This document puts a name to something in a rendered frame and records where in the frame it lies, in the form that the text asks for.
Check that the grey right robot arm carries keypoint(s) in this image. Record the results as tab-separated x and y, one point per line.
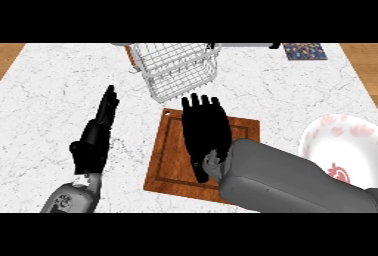
289	180

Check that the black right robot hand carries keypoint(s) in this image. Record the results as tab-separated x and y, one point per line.
207	130

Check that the dark blue patterned mat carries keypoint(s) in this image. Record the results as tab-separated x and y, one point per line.
304	51

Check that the brown wooden cutting board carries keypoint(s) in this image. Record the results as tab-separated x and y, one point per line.
170	160

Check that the white plate with pink flowers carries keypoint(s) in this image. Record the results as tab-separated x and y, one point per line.
344	146

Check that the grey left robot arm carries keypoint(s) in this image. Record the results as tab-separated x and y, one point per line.
71	196

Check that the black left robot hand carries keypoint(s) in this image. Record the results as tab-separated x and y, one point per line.
93	136

